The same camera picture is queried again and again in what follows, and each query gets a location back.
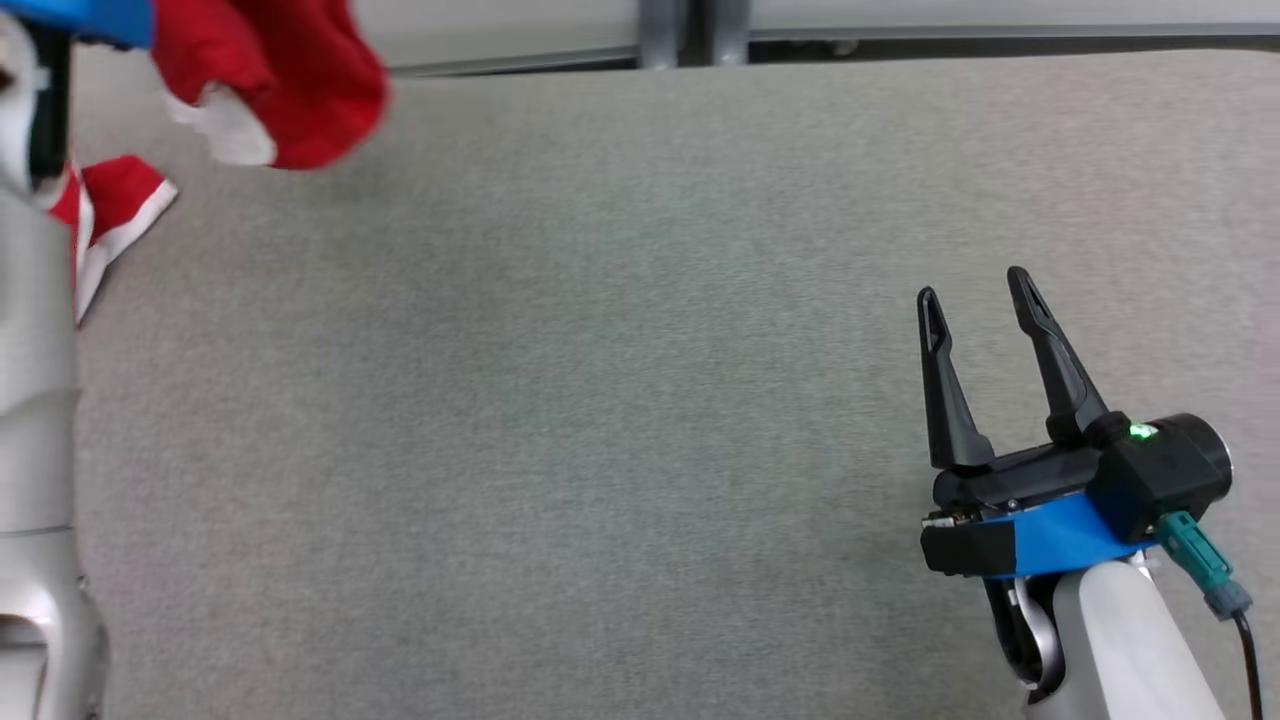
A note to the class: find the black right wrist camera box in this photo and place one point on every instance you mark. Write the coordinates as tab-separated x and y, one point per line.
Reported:
1160	480

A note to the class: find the red jersey with white trim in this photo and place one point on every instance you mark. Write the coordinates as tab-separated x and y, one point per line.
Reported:
300	80

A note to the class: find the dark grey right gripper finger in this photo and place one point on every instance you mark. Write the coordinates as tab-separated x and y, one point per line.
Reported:
1065	385
950	420

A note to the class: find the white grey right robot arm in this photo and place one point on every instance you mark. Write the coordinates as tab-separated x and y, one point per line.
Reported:
1130	650

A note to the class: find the right gripper body, blue band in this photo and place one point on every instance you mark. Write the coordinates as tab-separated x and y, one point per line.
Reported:
1060	535

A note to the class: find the grey rounded partition foot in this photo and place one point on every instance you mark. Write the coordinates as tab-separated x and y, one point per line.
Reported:
662	30
728	30

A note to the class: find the left gripper body, blue band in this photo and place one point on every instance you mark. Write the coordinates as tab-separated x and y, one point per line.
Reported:
80	18

